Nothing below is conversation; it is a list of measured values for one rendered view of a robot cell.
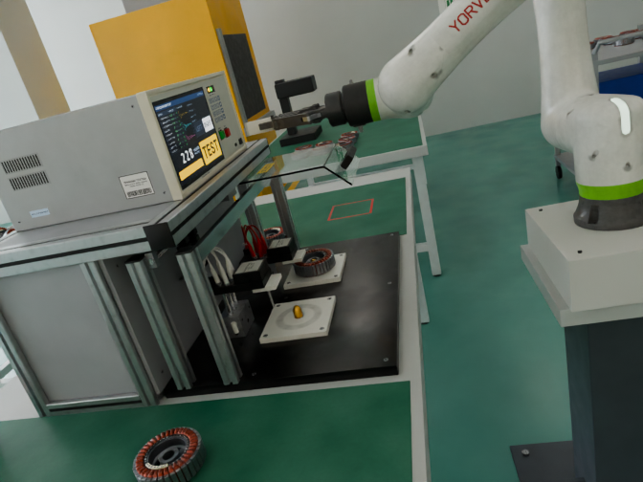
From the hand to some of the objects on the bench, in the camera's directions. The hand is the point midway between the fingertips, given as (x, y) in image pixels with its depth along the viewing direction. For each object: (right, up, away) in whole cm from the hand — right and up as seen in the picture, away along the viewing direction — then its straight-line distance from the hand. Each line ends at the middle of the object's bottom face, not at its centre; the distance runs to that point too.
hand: (260, 125), depth 118 cm
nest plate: (+10, -45, -5) cm, 46 cm away
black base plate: (+10, -42, +7) cm, 44 cm away
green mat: (-20, -71, -46) cm, 87 cm away
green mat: (-1, -20, +71) cm, 74 cm away
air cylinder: (-4, -47, -2) cm, 48 cm away
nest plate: (+13, -35, +17) cm, 41 cm away
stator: (-10, -64, -35) cm, 74 cm away
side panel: (-32, -61, -14) cm, 70 cm away
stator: (+13, -34, +17) cm, 40 cm away
